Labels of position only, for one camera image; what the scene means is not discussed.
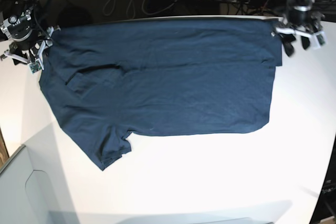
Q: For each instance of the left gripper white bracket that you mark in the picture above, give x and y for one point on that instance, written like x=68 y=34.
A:
x=303 y=24

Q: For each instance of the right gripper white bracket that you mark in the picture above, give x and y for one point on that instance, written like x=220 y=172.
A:
x=30 y=52

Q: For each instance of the dark blue T-shirt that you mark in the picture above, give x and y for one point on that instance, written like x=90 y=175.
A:
x=159 y=77

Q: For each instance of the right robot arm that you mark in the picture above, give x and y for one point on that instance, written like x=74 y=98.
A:
x=23 y=25

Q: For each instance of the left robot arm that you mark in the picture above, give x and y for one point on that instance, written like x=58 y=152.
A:
x=299 y=5

